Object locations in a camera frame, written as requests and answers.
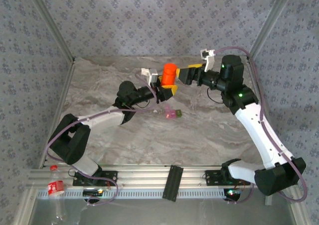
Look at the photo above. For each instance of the orange pill bottle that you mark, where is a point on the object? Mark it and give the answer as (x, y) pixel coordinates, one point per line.
(168, 77)

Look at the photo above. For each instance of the pink and green pill organizer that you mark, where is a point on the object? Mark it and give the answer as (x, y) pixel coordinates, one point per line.
(172, 114)

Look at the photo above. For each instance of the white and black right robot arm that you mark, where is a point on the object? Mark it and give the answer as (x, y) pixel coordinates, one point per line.
(259, 133)

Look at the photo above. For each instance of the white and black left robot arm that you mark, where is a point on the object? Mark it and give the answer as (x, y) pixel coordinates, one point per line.
(99, 119)

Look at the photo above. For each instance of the black rectangular plate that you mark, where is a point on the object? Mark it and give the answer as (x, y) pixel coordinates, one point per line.
(173, 182)

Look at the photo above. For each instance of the small electronics board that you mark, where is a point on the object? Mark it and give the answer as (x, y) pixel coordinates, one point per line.
(92, 192)
(231, 193)

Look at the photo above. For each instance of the grey metal sheet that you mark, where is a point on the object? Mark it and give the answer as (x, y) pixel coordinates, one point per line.
(174, 212)

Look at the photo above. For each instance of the clear bottle with red label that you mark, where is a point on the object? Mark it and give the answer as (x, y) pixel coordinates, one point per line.
(56, 188)

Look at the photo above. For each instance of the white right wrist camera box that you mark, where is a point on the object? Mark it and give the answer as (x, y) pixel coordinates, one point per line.
(208, 58)

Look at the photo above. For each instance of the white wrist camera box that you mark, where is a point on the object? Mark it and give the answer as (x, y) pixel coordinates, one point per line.
(208, 58)
(149, 74)

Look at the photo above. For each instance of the aluminium side rail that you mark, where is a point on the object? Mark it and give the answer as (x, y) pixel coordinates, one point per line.
(62, 98)
(250, 68)

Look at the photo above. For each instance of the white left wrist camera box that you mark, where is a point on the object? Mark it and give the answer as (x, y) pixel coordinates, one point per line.
(149, 74)

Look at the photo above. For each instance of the aluminium frame post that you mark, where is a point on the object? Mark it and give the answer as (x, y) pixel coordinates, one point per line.
(268, 23)
(52, 23)

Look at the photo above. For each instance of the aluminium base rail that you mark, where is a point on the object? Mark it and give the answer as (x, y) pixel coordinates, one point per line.
(144, 176)

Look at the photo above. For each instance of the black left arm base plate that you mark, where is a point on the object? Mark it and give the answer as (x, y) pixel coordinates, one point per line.
(109, 179)

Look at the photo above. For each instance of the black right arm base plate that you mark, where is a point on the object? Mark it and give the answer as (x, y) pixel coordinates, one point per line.
(211, 179)

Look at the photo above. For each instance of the grey angle bracket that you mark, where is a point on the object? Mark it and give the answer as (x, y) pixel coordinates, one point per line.
(268, 200)

